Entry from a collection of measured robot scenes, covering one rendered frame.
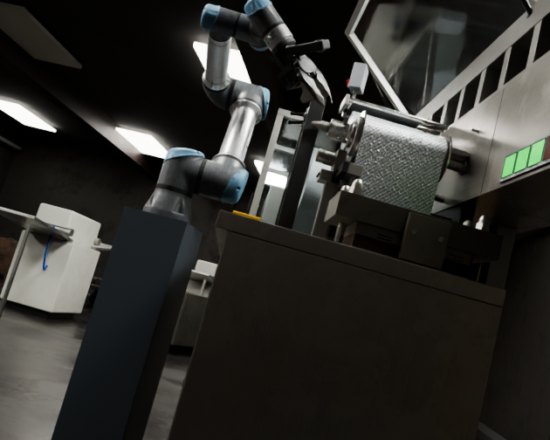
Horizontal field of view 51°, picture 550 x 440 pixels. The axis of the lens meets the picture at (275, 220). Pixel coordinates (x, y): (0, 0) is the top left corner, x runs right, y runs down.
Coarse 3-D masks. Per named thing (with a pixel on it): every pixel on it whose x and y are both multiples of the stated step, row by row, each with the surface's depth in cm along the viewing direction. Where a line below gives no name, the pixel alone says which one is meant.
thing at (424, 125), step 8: (344, 104) 189; (352, 104) 191; (360, 104) 189; (368, 104) 190; (360, 112) 196; (368, 112) 193; (376, 112) 192; (384, 112) 190; (392, 112) 190; (400, 112) 190; (392, 120) 195; (400, 120) 193; (408, 120) 192; (416, 120) 190; (424, 120) 191; (416, 128) 198; (424, 128) 198; (432, 128) 195; (440, 128) 194
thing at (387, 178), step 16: (368, 160) 156; (384, 160) 156; (400, 160) 157; (352, 176) 155; (368, 176) 155; (384, 176) 156; (400, 176) 156; (416, 176) 157; (432, 176) 157; (368, 192) 155; (384, 192) 155; (400, 192) 156; (416, 192) 156; (432, 192) 156; (416, 208) 155
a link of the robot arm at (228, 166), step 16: (240, 80) 208; (240, 96) 203; (256, 96) 204; (240, 112) 199; (256, 112) 202; (240, 128) 194; (224, 144) 190; (240, 144) 190; (208, 160) 181; (224, 160) 181; (240, 160) 184; (208, 176) 177; (224, 176) 178; (240, 176) 179; (208, 192) 179; (224, 192) 178; (240, 192) 182
